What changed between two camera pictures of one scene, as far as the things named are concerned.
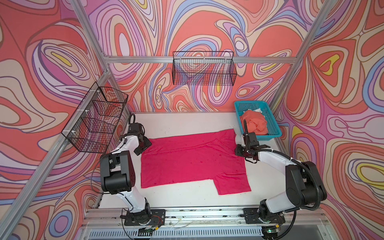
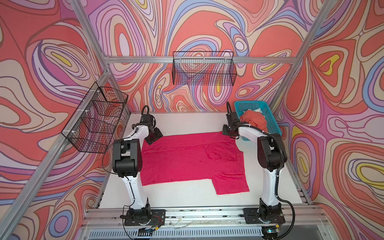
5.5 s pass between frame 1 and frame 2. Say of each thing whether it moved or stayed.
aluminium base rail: stayed
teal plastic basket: stayed
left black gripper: moved
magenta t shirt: stayed
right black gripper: moved
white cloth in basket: stayed
